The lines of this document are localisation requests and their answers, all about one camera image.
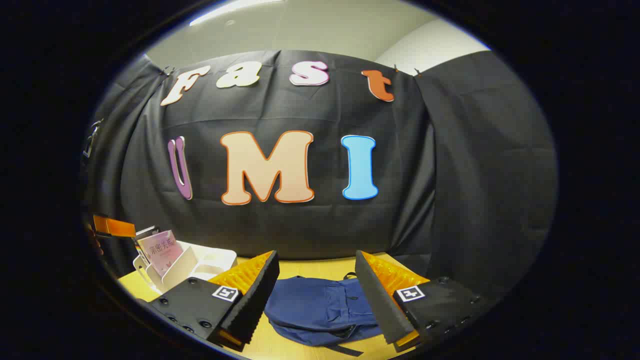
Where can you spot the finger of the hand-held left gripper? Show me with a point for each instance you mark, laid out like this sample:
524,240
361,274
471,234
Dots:
112,226

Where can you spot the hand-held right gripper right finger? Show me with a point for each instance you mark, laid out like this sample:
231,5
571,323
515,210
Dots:
380,300

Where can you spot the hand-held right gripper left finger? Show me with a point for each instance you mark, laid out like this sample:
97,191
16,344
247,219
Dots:
255,300

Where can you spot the pink book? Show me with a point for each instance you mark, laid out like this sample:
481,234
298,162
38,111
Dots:
160,250

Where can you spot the blue schoolbag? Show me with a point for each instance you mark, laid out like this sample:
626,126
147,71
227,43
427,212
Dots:
315,305

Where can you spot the white bookshelf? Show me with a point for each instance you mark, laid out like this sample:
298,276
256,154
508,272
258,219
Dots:
210,260

